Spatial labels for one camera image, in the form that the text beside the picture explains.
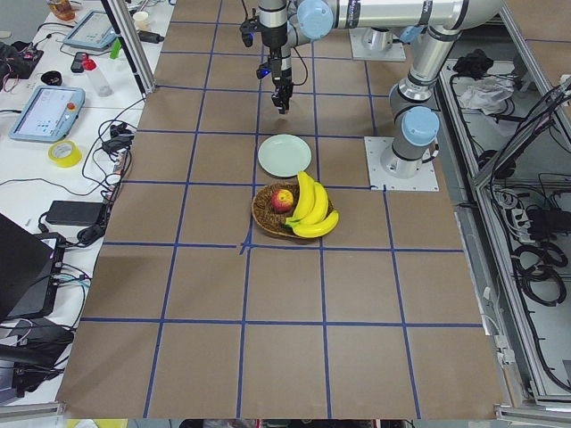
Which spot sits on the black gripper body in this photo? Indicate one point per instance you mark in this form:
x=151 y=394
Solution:
x=280 y=67

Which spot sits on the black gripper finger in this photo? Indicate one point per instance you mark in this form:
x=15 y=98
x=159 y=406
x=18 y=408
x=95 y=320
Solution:
x=277 y=99
x=287 y=92

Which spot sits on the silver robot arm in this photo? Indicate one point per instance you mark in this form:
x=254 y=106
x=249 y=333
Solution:
x=415 y=123
x=284 y=25

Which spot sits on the light green plate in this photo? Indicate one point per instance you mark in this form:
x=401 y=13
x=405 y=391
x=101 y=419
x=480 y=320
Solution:
x=284 y=155

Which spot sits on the red yellow apple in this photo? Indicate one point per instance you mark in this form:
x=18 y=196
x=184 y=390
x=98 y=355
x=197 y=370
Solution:
x=282 y=201

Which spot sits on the brown wicker basket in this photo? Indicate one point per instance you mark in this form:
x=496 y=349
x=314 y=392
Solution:
x=265 y=216

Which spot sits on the yellow banana bunch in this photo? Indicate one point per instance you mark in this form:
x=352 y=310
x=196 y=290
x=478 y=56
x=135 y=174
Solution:
x=313 y=217

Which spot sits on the paper cup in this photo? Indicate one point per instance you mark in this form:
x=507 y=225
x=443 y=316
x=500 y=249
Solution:
x=141 y=20

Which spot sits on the green marker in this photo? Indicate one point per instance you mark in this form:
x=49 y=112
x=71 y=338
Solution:
x=116 y=47

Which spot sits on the clear plastic bottle red cap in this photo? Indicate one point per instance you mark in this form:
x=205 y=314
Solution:
x=96 y=77

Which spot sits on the blue teach pendant far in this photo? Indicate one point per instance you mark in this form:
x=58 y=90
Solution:
x=94 y=32

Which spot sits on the blue teach pendant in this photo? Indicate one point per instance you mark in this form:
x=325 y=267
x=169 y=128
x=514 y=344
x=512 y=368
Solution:
x=94 y=32
x=49 y=114

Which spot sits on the black cloth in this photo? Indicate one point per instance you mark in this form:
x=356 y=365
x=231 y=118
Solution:
x=474 y=64

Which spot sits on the white crumpled cloth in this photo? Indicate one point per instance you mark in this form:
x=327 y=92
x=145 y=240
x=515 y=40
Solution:
x=488 y=95

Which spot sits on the yellow tape roll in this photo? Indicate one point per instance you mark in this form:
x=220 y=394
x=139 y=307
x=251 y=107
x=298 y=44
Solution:
x=64 y=154

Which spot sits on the black small bowl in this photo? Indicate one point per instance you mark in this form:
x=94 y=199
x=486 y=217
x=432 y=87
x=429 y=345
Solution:
x=51 y=78

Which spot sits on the blue teach pendant near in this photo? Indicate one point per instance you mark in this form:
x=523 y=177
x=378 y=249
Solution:
x=49 y=114

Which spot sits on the black power adapter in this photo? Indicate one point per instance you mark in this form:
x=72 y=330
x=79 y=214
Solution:
x=74 y=213

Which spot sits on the black laptop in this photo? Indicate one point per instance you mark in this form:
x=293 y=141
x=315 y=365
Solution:
x=29 y=266

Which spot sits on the aluminium frame post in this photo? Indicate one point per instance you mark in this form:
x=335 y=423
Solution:
x=126 y=32

